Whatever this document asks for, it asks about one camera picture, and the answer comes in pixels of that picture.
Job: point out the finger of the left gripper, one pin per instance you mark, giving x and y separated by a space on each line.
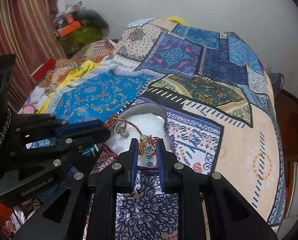
73 140
79 127

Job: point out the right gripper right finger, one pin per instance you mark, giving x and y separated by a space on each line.
209 207

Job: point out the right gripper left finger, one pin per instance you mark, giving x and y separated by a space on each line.
84 207

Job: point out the gold ring earring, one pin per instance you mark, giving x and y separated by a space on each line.
147 145

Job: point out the yellow blanket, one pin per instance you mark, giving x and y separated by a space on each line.
71 79

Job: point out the red book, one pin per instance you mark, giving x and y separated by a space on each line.
40 73

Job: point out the purple heart-shaped tin box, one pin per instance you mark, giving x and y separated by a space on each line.
141 119

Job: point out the brown patterned blanket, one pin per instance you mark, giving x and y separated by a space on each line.
61 68

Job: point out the patchwork patterned bedspread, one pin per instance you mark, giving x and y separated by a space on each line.
216 94

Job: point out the orange box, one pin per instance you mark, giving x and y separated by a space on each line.
69 28

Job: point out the green patterned cloth pile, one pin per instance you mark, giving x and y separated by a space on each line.
93 27

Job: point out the striped brown curtain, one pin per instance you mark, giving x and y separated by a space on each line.
26 30

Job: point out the brown wooden door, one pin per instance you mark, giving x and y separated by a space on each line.
292 159

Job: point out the dark bag on floor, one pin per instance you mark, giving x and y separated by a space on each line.
277 82

